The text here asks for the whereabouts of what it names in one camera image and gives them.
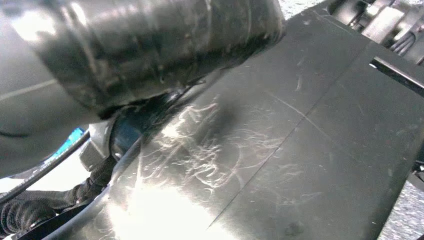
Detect black robot leg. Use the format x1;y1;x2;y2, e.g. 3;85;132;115
19;0;424;240

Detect black robot foot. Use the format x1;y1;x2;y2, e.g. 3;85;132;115
408;160;424;191

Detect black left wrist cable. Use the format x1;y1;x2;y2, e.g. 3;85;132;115
0;131;91;204

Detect black braided cable sleeve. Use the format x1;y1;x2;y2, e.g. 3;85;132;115
0;155;117;234

